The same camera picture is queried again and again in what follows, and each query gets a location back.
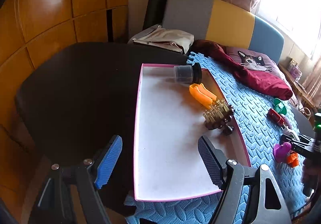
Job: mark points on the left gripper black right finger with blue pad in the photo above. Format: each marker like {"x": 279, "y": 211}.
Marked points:
{"x": 265, "y": 202}

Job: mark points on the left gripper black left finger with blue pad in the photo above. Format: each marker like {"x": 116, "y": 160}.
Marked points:
{"x": 54, "y": 201}

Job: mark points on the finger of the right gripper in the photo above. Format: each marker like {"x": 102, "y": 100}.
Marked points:
{"x": 302, "y": 151}
{"x": 302, "y": 140}

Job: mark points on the purple perforated dome toy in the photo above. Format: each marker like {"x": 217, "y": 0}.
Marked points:
{"x": 280, "y": 152}

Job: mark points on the brown massage brush yellow pegs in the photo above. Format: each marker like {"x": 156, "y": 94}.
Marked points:
{"x": 218, "y": 116}

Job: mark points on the lilac patterned oval toy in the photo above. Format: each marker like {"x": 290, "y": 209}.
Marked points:
{"x": 287, "y": 123}

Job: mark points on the person right hand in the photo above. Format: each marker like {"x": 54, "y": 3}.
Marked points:
{"x": 310, "y": 176}

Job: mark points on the orange building block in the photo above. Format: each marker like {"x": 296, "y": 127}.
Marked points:
{"x": 292, "y": 159}

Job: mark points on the wooden side desk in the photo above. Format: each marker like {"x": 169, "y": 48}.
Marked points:
{"x": 299, "y": 91}

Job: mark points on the red cylindrical can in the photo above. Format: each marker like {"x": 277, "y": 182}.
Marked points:
{"x": 275, "y": 117}

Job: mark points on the green tape dispenser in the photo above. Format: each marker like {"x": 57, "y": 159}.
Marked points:
{"x": 279, "y": 106}

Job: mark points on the blue foam puzzle mat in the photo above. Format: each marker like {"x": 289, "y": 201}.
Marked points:
{"x": 259, "y": 135}

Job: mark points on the crimson blanket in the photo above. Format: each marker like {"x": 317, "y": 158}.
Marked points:
{"x": 260, "y": 81}

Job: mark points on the pink box on desk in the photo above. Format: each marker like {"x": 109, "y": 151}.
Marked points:
{"x": 294, "y": 70}

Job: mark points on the cat print purple pillow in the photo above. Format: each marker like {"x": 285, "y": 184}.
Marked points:
{"x": 251, "y": 60}

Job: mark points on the pink rimmed white tray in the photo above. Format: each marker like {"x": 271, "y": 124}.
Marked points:
{"x": 168, "y": 124}

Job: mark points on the orange plastic clip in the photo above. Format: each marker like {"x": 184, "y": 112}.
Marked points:
{"x": 202, "y": 95}

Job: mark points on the clear jar black lid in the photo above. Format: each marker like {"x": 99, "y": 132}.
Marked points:
{"x": 188, "y": 74}

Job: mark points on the grey yellow blue headboard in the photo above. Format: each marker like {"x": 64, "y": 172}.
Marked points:
{"x": 225, "y": 24}

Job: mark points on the beige canvas bag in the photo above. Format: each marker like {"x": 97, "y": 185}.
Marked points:
{"x": 168, "y": 39}

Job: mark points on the black rolled mat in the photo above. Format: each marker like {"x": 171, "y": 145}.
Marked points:
{"x": 154, "y": 13}

